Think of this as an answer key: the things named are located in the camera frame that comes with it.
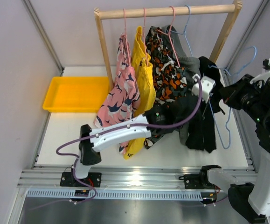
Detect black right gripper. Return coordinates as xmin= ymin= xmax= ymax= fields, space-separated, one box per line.
xmin=219 ymin=74 xmax=270 ymax=125

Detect black shorts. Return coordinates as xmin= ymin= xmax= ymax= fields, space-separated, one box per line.
xmin=186 ymin=56 xmax=224 ymax=153

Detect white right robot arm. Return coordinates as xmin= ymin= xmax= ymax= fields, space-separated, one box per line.
xmin=198 ymin=74 xmax=270 ymax=224

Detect yellow shorts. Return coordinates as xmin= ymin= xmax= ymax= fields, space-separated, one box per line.
xmin=123 ymin=26 xmax=157 ymax=160

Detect orange camouflage shorts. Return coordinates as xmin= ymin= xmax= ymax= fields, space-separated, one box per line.
xmin=143 ymin=26 xmax=188 ymax=150

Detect grey shorts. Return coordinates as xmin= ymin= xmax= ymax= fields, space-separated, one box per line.
xmin=162 ymin=25 xmax=200 ymax=145

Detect pink patterned shorts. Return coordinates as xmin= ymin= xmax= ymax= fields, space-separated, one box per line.
xmin=93 ymin=32 xmax=141 ymax=154

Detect pink hanger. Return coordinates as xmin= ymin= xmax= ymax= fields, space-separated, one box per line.
xmin=143 ymin=7 xmax=149 ymax=67
xmin=158 ymin=6 xmax=180 ymax=67
xmin=123 ymin=9 xmax=131 ymax=67

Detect blue hanger with grey shorts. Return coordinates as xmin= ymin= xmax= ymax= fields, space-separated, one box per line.
xmin=167 ymin=5 xmax=196 ymax=58

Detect pink hanger leftmost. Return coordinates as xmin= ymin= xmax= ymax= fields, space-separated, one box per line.
xmin=123 ymin=9 xmax=131 ymax=67

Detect wooden clothes rack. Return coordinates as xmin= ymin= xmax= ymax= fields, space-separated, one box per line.
xmin=94 ymin=0 xmax=242 ymax=89

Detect yellow plastic tray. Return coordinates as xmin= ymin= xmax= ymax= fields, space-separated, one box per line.
xmin=42 ymin=77 xmax=109 ymax=112

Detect aluminium corner post right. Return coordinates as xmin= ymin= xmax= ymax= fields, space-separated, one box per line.
xmin=225 ymin=0 xmax=270 ymax=70

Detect aluminium corner post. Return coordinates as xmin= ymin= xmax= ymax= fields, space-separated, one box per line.
xmin=21 ymin=0 xmax=64 ymax=75
xmin=225 ymin=0 xmax=270 ymax=70

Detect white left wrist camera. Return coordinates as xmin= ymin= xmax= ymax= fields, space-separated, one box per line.
xmin=191 ymin=74 xmax=216 ymax=103

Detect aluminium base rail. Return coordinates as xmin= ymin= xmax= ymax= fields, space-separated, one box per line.
xmin=17 ymin=165 xmax=258 ymax=201

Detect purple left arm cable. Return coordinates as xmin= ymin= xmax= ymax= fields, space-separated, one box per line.
xmin=55 ymin=76 xmax=203 ymax=205

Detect aluminium corner post left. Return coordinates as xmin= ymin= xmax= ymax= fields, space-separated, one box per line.
xmin=21 ymin=0 xmax=64 ymax=75

